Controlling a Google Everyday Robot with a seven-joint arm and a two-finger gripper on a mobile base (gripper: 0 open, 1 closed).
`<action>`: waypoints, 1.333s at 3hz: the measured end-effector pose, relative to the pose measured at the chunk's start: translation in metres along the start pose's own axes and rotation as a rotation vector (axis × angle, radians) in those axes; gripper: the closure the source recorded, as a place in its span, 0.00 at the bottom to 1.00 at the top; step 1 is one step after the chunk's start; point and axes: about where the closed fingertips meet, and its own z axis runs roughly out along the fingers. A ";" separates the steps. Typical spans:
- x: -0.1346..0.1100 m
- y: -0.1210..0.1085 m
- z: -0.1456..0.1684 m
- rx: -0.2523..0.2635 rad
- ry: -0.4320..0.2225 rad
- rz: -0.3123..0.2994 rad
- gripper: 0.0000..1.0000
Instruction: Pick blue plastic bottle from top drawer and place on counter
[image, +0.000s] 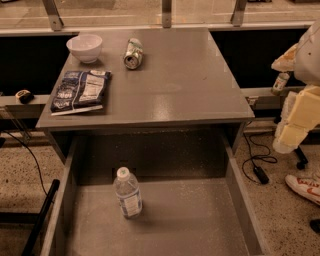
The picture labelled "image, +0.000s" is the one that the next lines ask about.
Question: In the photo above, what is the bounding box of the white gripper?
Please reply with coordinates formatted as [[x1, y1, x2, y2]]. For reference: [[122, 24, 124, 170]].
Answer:
[[271, 44, 320, 154]]

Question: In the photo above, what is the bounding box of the clear plastic water bottle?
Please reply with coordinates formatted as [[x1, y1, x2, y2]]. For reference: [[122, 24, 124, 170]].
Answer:
[[113, 167, 142, 219]]

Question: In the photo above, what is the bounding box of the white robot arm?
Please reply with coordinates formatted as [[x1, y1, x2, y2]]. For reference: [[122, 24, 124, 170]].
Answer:
[[271, 20, 320, 154]]

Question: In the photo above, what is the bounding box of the grey cabinet counter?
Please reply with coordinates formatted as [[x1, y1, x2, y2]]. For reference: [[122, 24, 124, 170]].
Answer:
[[35, 27, 256, 164]]

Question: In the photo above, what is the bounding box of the grey open drawer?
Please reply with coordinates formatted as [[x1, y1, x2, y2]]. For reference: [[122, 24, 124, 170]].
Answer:
[[41, 129, 270, 256]]

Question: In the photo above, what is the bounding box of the black wheeled stand leg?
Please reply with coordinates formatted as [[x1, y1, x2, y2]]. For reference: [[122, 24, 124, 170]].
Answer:
[[294, 147, 308, 170]]

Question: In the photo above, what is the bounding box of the white orange sneaker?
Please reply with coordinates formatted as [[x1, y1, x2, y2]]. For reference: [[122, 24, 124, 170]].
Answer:
[[285, 175, 320, 205]]

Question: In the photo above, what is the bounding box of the crushed green soda can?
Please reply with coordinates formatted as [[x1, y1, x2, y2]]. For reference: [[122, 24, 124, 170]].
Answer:
[[124, 38, 143, 70]]

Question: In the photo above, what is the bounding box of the blue snack bag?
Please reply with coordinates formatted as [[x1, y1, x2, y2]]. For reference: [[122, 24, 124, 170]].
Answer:
[[50, 70, 112, 116]]

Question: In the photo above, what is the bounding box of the white bowl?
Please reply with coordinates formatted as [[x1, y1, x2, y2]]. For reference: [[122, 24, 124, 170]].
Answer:
[[66, 34, 103, 63]]

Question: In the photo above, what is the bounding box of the small black yellow tape measure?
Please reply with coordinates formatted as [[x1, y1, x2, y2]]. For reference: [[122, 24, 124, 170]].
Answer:
[[15, 89, 34, 104]]

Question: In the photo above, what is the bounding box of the black stand leg left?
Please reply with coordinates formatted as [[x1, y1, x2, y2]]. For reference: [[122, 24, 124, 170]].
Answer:
[[0, 179, 60, 256]]

